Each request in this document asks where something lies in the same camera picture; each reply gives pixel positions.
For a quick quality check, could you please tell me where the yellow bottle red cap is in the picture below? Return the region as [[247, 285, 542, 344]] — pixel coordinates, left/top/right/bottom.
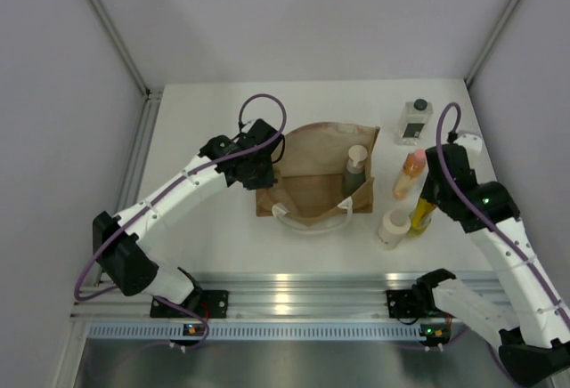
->
[[407, 198, 436, 238]]

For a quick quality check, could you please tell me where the orange bottle pink cap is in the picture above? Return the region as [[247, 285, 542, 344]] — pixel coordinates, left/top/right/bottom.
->
[[392, 149, 427, 200]]

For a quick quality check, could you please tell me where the round white jar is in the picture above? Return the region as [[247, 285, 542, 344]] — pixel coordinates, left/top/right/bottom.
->
[[376, 209, 411, 250]]

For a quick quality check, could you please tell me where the brown canvas tote bag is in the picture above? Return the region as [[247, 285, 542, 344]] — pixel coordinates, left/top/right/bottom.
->
[[256, 122, 380, 233]]

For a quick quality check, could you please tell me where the clear bottle black cap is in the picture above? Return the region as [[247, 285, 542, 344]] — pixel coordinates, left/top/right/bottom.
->
[[395, 99, 433, 146]]

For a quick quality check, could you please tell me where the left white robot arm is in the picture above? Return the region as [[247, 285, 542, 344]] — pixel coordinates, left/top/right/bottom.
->
[[93, 119, 284, 317]]

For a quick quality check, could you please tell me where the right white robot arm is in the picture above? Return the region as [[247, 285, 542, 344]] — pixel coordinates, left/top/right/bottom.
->
[[412, 133, 569, 387]]

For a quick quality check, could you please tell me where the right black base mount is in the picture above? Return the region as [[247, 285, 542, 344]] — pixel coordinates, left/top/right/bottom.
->
[[386, 289, 427, 320]]

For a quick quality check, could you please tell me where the aluminium mounting rail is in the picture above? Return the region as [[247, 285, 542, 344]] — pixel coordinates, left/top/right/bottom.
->
[[70, 271, 556, 323]]

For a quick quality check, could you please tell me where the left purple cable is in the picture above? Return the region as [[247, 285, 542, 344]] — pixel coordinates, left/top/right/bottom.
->
[[73, 93, 289, 303]]

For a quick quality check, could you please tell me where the slotted grey cable duct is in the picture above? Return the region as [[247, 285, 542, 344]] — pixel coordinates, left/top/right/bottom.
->
[[88, 322, 449, 342]]

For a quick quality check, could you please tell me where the right aluminium frame post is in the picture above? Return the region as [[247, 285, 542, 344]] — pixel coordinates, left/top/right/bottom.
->
[[464, 0, 524, 90]]

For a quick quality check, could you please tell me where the aluminium frame post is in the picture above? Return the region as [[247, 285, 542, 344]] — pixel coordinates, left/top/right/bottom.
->
[[86, 0, 150, 96], [464, 0, 524, 90]]

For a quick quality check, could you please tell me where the left aluminium frame post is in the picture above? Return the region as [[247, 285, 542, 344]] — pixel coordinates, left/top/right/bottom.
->
[[86, 0, 150, 96]]

